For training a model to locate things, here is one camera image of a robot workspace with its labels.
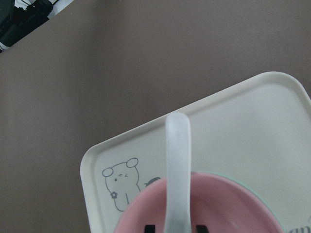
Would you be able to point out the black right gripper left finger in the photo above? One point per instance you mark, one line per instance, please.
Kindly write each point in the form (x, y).
(149, 229)

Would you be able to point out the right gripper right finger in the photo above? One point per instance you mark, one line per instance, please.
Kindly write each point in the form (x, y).
(202, 229)

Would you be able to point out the white ceramic spoon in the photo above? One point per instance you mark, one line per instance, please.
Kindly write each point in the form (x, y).
(178, 150)

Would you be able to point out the small pink bowl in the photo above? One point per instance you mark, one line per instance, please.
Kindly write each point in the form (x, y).
(148, 208)

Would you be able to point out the cream rabbit tray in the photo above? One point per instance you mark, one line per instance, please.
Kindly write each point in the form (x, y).
(257, 132)

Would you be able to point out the dark equipment beyond table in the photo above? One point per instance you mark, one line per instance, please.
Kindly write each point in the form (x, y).
(18, 18)

